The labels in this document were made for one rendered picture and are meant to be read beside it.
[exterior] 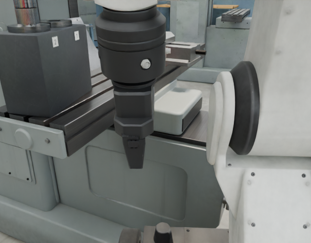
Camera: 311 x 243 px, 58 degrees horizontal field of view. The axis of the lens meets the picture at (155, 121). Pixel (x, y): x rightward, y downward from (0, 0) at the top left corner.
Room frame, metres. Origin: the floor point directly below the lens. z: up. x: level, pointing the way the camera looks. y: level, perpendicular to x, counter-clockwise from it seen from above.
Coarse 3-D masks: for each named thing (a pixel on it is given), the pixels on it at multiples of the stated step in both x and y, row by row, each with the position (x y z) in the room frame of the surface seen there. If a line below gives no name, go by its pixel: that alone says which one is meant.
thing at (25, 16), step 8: (16, 0) 0.65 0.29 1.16; (24, 0) 0.65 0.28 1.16; (32, 0) 0.66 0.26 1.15; (16, 8) 0.65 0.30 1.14; (24, 8) 0.65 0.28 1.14; (32, 8) 0.66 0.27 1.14; (16, 16) 0.66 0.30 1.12; (24, 16) 0.65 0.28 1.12; (32, 16) 0.66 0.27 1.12; (24, 24) 0.65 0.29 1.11; (32, 24) 0.65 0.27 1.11
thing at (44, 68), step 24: (48, 24) 0.68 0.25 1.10; (72, 24) 0.81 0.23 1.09; (0, 48) 0.62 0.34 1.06; (24, 48) 0.61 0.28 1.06; (48, 48) 0.63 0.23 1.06; (72, 48) 0.73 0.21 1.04; (0, 72) 0.63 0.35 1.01; (24, 72) 0.61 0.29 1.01; (48, 72) 0.62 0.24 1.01; (72, 72) 0.71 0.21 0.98; (24, 96) 0.61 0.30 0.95; (48, 96) 0.60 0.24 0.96; (72, 96) 0.70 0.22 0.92
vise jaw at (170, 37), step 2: (166, 32) 1.25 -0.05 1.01; (168, 32) 1.25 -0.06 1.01; (170, 32) 1.26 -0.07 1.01; (166, 34) 1.22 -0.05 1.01; (168, 34) 1.23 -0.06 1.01; (170, 34) 1.25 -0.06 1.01; (172, 34) 1.26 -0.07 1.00; (166, 36) 1.20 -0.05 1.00; (168, 36) 1.22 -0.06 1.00; (170, 36) 1.23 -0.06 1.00; (172, 36) 1.24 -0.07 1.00; (174, 36) 1.26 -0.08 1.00; (166, 38) 1.19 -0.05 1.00; (168, 38) 1.20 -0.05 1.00; (170, 38) 1.22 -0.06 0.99; (172, 38) 1.24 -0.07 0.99; (174, 38) 1.26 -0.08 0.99; (166, 40) 1.19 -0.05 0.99; (168, 40) 1.20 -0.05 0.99; (170, 40) 1.22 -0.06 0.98; (172, 40) 1.24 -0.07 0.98; (174, 40) 1.26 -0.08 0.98; (166, 42) 1.19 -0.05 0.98; (168, 42) 1.20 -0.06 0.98; (170, 42) 1.22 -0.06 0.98
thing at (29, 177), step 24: (0, 0) 1.12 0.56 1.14; (48, 0) 1.24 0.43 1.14; (72, 0) 1.36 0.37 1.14; (0, 24) 1.12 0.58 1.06; (0, 96) 1.14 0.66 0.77; (0, 144) 1.16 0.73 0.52; (0, 168) 1.17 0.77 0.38; (24, 168) 1.10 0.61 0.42; (48, 168) 1.11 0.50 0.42; (0, 192) 1.19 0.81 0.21; (24, 192) 1.13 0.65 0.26; (48, 192) 1.09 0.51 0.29
